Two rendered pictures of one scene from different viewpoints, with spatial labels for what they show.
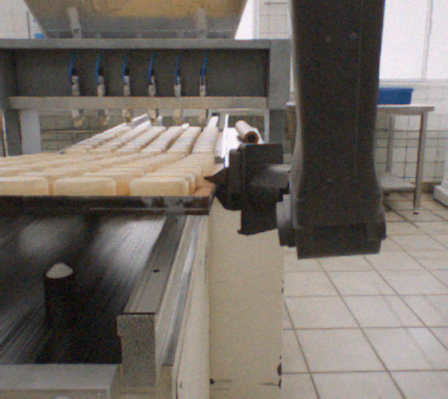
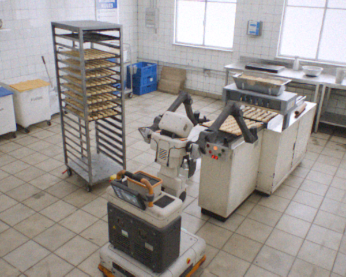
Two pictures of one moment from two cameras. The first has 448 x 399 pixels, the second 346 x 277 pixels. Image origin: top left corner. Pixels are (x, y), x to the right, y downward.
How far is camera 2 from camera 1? 2.78 m
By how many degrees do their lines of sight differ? 35
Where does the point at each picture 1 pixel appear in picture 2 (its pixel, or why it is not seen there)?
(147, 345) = (230, 146)
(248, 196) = not seen: hidden behind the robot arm
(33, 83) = (232, 96)
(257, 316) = (270, 160)
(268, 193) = not seen: hidden behind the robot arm
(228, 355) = (262, 167)
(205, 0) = (270, 87)
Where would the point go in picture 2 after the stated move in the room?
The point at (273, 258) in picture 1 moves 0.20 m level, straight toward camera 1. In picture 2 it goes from (275, 148) to (266, 153)
